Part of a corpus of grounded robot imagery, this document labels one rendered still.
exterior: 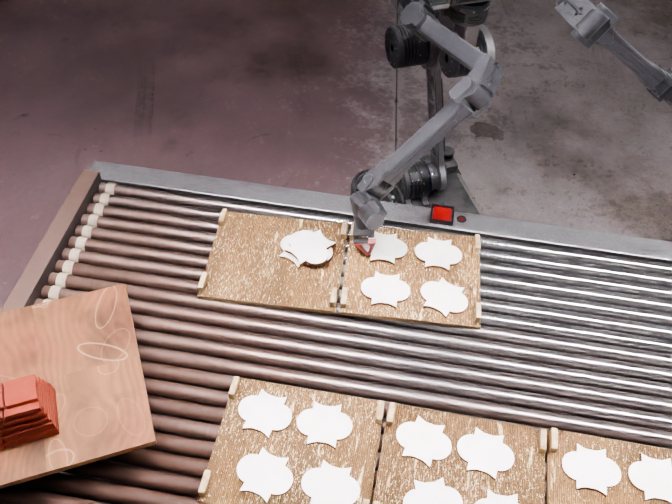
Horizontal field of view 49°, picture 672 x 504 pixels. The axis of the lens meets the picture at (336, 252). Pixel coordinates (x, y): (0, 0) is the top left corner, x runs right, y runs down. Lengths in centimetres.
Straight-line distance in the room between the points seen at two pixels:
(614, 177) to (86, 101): 296
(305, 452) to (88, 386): 57
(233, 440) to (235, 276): 53
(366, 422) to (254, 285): 55
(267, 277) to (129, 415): 61
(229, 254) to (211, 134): 193
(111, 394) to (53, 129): 264
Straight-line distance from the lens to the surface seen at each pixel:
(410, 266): 227
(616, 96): 475
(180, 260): 233
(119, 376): 197
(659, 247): 258
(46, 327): 211
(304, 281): 221
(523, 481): 196
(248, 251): 230
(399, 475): 191
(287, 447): 193
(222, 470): 192
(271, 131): 415
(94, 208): 253
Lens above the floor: 267
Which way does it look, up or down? 49 degrees down
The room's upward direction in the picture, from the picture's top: 2 degrees clockwise
